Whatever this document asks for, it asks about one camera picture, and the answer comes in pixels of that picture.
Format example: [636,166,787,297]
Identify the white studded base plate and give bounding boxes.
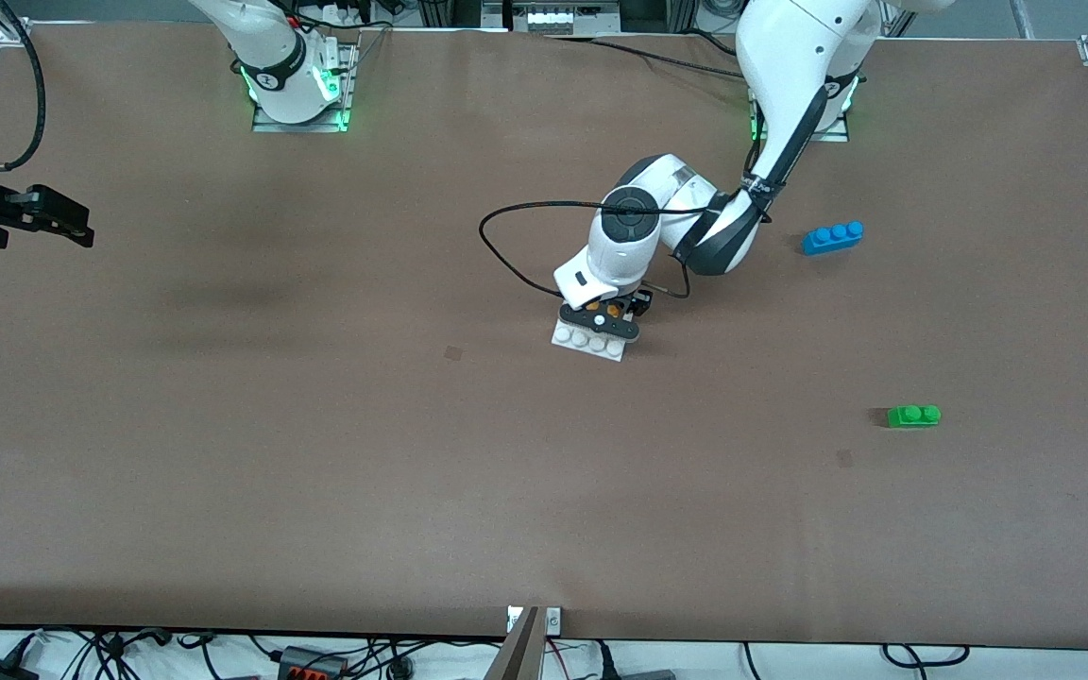
[551,319,627,365]

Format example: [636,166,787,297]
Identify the blue three-stud block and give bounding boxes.
[801,221,865,256]

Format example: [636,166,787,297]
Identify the brown wooden post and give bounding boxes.
[483,606,543,680]

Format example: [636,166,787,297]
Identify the white metal bracket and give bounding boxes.
[506,606,564,636]

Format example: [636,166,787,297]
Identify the white power strip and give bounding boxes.
[511,3,581,35]

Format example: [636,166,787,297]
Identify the black adapter orange connectors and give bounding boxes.
[278,645,349,680]

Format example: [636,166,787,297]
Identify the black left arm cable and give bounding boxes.
[480,80,833,301]

